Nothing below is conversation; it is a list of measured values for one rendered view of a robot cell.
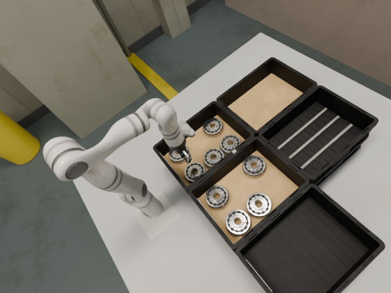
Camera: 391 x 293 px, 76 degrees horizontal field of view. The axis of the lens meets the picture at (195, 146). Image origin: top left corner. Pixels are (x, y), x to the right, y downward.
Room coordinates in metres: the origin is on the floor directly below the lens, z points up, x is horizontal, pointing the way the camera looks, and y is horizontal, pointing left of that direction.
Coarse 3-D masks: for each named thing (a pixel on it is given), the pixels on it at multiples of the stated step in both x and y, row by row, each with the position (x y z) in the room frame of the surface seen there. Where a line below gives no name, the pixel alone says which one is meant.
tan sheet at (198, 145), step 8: (200, 128) 0.78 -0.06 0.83; (224, 128) 0.72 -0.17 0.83; (232, 128) 0.70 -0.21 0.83; (200, 136) 0.74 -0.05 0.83; (224, 136) 0.68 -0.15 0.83; (240, 136) 0.64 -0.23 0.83; (192, 144) 0.71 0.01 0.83; (200, 144) 0.69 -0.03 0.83; (208, 144) 0.67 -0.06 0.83; (216, 144) 0.65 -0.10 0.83; (232, 144) 0.61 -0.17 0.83; (168, 152) 0.73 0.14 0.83; (192, 152) 0.67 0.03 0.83; (200, 152) 0.65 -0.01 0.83; (168, 160) 0.68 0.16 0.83; (192, 160) 0.62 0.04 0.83; (200, 160) 0.60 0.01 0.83; (176, 168) 0.62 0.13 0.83; (184, 168) 0.60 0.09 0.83; (184, 176) 0.56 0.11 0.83
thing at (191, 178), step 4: (192, 164) 0.59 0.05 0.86; (196, 164) 0.58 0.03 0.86; (200, 164) 0.57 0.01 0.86; (188, 168) 0.58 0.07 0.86; (200, 168) 0.55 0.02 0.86; (204, 168) 0.54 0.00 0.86; (184, 172) 0.56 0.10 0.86; (188, 172) 0.56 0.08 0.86; (200, 172) 0.53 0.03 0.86; (204, 172) 0.52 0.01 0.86; (188, 176) 0.54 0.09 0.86; (192, 176) 0.53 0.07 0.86; (196, 176) 0.52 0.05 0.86; (192, 180) 0.51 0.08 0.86
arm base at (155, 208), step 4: (152, 196) 0.52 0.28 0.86; (152, 200) 0.50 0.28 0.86; (156, 200) 0.52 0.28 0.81; (148, 204) 0.48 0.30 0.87; (152, 204) 0.49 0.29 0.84; (156, 204) 0.50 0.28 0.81; (160, 204) 0.52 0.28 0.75; (140, 208) 0.48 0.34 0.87; (144, 208) 0.48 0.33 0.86; (148, 208) 0.48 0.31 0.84; (152, 208) 0.48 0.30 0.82; (156, 208) 0.49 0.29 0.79; (160, 208) 0.50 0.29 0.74; (144, 212) 0.49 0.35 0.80; (148, 212) 0.48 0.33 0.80; (152, 212) 0.48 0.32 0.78; (156, 212) 0.48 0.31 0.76; (160, 212) 0.49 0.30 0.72; (148, 216) 0.49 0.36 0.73; (152, 216) 0.48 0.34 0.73; (156, 216) 0.48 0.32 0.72
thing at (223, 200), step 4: (212, 188) 0.43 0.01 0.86; (216, 188) 0.42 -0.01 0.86; (220, 188) 0.42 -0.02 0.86; (224, 188) 0.41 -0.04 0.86; (208, 192) 0.42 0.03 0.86; (224, 192) 0.39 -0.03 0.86; (208, 196) 0.40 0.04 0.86; (224, 196) 0.38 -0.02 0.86; (208, 200) 0.39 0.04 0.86; (212, 200) 0.38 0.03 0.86; (220, 200) 0.37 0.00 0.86; (224, 200) 0.36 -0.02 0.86; (208, 204) 0.37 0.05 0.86; (212, 204) 0.37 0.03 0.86; (216, 204) 0.36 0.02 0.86; (220, 204) 0.35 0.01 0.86; (224, 204) 0.35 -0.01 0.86
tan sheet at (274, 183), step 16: (240, 176) 0.44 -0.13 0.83; (272, 176) 0.38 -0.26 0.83; (240, 192) 0.37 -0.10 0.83; (272, 192) 0.32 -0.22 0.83; (288, 192) 0.29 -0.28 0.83; (208, 208) 0.37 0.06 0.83; (224, 208) 0.34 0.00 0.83; (240, 208) 0.31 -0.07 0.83; (272, 208) 0.26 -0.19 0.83; (224, 224) 0.28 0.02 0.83; (256, 224) 0.22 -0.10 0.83
